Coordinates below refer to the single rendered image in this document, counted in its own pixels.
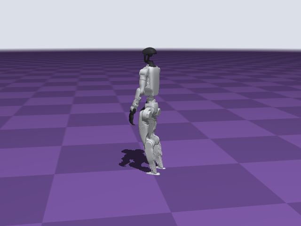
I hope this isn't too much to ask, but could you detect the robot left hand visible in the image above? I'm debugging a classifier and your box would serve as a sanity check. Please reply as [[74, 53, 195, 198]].
[[129, 108, 136, 125]]

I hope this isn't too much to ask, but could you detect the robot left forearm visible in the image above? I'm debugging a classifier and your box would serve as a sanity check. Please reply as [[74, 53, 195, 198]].
[[130, 88, 142, 111]]

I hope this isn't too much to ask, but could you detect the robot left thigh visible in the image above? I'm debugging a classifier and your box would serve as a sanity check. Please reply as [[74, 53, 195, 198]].
[[138, 108, 155, 147]]

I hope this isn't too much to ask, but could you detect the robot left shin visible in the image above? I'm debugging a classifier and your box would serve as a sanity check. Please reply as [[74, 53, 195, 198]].
[[143, 141, 157, 174]]

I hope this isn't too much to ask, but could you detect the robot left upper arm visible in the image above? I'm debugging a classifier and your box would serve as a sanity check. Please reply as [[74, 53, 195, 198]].
[[139, 68, 149, 96]]

